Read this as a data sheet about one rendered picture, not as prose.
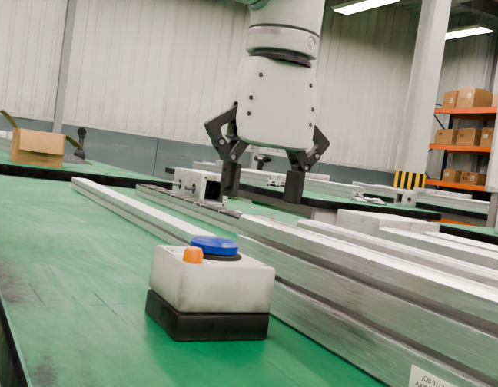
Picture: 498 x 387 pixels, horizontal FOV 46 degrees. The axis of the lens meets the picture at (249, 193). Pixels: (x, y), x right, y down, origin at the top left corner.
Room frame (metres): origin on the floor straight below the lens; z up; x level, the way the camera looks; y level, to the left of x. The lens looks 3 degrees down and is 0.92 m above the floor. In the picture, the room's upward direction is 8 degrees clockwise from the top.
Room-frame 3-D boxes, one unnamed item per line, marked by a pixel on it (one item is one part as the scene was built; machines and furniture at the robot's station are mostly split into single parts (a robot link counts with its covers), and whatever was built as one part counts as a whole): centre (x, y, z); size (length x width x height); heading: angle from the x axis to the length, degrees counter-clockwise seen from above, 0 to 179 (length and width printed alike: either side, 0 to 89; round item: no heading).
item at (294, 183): (0.72, -0.06, 0.91); 0.03 x 0.03 x 0.07; 27
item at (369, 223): (0.77, -0.18, 0.83); 0.12 x 0.09 x 0.10; 117
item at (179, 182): (1.78, 0.18, 0.83); 0.11 x 0.10 x 0.10; 118
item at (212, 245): (0.49, 0.02, 0.84); 0.04 x 0.04 x 0.02
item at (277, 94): (0.70, -0.01, 1.00); 0.10 x 0.07 x 0.11; 117
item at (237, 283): (0.49, 0.01, 0.81); 0.10 x 0.08 x 0.06; 117
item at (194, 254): (0.44, 0.04, 0.85); 0.02 x 0.02 x 0.01
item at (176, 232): (1.26, 0.27, 0.79); 0.96 x 0.04 x 0.03; 27
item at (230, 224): (1.34, 0.10, 0.79); 0.96 x 0.04 x 0.03; 27
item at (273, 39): (0.70, -0.02, 1.06); 0.09 x 0.08 x 0.03; 117
